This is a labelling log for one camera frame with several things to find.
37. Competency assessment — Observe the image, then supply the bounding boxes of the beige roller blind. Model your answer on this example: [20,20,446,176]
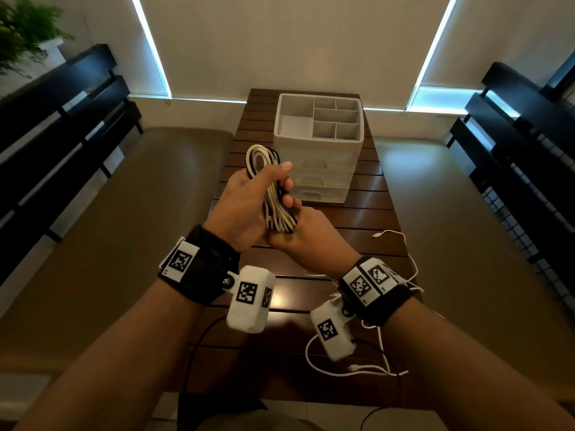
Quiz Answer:
[132,0,459,111]
[58,0,171,97]

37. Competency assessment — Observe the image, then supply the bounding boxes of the person's left hand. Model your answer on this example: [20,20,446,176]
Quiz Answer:
[202,161,303,253]

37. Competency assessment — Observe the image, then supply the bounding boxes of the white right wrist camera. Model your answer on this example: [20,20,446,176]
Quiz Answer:
[310,296,356,363]

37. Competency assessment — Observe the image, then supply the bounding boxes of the white drawer organizer box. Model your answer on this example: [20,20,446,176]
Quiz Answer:
[273,93,365,205]

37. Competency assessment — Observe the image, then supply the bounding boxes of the wire mesh panel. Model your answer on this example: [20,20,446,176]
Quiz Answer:
[483,129,575,310]

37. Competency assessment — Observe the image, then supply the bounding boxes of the black right wristband with markers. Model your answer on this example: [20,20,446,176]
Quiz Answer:
[337,256,414,327]

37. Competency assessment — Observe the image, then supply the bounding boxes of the black left wristband with markers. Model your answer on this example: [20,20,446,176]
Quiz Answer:
[157,224,241,306]

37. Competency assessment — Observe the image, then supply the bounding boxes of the person's right forearm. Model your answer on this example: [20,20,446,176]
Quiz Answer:
[382,298,575,431]

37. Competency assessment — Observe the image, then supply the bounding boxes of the wooden slatted table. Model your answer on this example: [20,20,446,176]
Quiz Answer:
[172,88,432,411]

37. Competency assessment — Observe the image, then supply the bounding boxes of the person's right hand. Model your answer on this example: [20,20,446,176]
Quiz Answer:
[265,206,362,280]

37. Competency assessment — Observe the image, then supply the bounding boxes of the thin black camera wire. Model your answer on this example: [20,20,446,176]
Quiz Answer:
[359,338,403,431]
[177,314,228,431]

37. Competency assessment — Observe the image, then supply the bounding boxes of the person's dark trouser leg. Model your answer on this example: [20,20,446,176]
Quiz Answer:
[177,392,268,431]

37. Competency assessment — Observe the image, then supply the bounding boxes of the black wristband with markers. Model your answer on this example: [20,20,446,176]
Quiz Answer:
[337,256,414,327]
[157,224,241,306]

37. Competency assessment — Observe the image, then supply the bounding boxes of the person's left forearm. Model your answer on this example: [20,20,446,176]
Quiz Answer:
[13,280,203,431]

